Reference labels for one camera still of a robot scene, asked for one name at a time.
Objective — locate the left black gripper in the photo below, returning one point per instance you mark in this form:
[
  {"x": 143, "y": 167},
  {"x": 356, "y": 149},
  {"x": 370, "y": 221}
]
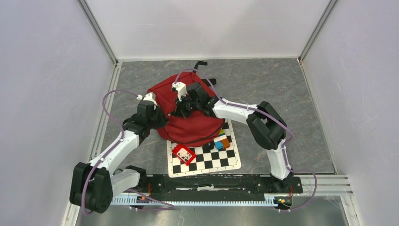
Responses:
[{"x": 163, "y": 120}]

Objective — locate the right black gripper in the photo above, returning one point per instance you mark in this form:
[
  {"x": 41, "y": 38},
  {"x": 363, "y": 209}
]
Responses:
[{"x": 180, "y": 110}]

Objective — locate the red backpack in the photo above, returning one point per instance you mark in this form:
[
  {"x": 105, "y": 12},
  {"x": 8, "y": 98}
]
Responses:
[{"x": 197, "y": 129}]

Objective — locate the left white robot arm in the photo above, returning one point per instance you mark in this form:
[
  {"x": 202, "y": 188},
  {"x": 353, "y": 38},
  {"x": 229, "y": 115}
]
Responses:
[{"x": 93, "y": 184}]

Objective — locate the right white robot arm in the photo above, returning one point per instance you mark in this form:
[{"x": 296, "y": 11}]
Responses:
[{"x": 266, "y": 125}]

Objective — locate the black toy block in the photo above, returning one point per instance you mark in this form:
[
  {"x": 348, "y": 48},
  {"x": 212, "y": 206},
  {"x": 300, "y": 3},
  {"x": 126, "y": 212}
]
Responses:
[{"x": 208, "y": 147}]

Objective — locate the blue toy block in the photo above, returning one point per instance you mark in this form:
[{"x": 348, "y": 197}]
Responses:
[{"x": 218, "y": 145}]

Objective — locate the orange toy block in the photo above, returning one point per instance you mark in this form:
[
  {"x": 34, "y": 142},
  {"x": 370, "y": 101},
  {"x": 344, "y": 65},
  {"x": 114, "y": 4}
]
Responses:
[{"x": 225, "y": 143}]

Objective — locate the red toy block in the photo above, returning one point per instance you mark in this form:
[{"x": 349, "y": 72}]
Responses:
[{"x": 184, "y": 154}]

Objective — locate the black white chessboard mat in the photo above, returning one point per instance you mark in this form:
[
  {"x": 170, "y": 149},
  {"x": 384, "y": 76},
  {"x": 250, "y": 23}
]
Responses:
[{"x": 206, "y": 161}]

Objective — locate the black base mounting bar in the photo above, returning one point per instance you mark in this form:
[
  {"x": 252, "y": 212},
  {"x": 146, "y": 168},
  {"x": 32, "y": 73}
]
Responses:
[{"x": 216, "y": 187}]

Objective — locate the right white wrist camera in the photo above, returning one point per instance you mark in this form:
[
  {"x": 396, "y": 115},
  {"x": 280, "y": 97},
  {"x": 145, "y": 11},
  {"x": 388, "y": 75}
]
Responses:
[{"x": 180, "y": 89}]

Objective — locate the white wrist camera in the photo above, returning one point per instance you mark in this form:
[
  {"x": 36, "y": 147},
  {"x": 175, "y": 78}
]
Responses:
[
  {"x": 180, "y": 89},
  {"x": 148, "y": 97}
]

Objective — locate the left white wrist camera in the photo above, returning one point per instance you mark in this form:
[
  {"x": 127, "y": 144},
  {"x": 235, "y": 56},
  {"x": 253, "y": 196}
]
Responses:
[{"x": 148, "y": 97}]

